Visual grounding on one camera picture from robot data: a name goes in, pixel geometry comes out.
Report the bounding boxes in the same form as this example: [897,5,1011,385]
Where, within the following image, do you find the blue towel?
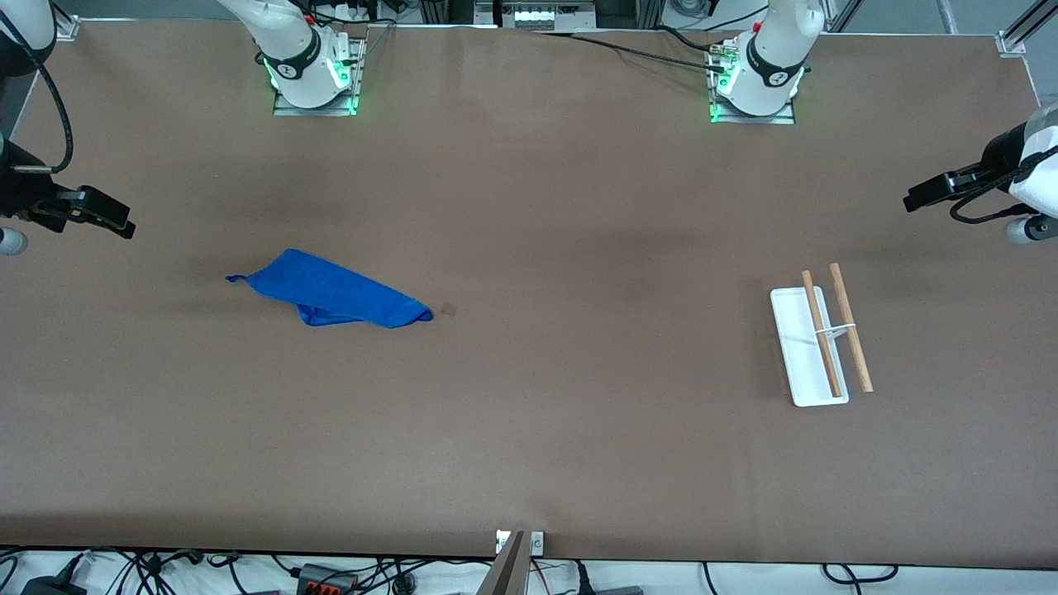
[226,249,435,329]

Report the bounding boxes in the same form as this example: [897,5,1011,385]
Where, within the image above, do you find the white rack with wooden bars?
[770,263,875,408]

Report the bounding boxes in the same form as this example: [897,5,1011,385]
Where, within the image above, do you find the black power adapter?
[21,576,88,595]

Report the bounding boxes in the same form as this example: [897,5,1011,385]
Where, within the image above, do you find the black red power strip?
[298,564,359,595]

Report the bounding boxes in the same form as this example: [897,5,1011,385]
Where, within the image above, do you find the white socket strip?
[475,0,598,31]

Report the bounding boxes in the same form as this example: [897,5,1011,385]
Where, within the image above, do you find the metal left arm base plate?
[709,41,797,126]

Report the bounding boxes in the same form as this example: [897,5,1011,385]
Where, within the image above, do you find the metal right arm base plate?
[273,37,362,117]

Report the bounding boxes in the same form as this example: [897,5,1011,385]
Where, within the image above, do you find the short black table cable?
[657,26,724,55]

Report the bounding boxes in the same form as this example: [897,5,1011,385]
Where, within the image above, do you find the long black table cable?
[536,31,728,74]

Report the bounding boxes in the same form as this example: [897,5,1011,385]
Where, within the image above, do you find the tangled black floor cables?
[83,548,249,595]

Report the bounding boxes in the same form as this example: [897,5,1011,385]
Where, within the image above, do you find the black looped floor cable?
[822,564,899,584]

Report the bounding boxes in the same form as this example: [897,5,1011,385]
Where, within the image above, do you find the black plug with cable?
[570,562,646,595]

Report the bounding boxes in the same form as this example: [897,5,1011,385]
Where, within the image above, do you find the grey camera mount beam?
[475,531,530,595]

